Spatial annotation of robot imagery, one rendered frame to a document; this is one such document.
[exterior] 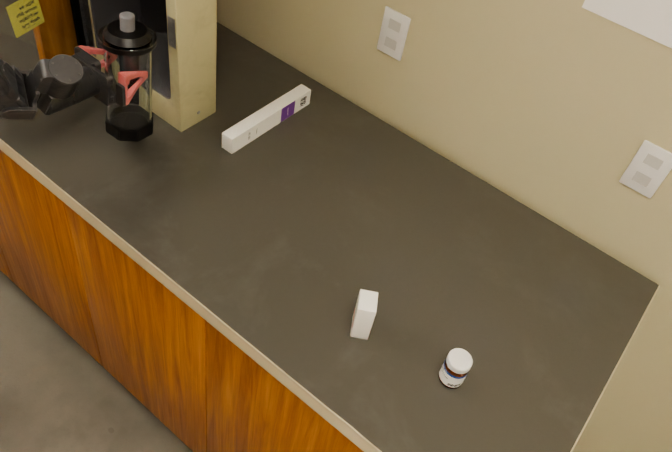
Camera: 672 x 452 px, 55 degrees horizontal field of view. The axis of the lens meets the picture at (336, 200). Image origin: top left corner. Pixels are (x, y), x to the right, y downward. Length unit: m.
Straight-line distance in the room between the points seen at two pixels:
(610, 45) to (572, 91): 0.12
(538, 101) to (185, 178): 0.78
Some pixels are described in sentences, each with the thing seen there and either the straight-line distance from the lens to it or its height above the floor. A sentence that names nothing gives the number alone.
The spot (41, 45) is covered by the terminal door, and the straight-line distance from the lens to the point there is 1.61.
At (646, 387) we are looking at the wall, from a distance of 1.83.
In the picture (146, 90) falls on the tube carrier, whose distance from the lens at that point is 1.38.
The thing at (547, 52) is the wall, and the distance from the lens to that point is 1.40.
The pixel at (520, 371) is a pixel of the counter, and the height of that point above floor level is 0.94.
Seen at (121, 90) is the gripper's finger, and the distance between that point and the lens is 1.30.
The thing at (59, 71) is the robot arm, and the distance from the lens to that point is 1.21.
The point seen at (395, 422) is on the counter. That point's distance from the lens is 1.15.
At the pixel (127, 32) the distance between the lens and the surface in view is 1.33.
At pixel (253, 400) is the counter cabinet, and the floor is 0.68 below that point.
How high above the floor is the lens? 1.96
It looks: 46 degrees down
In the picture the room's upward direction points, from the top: 11 degrees clockwise
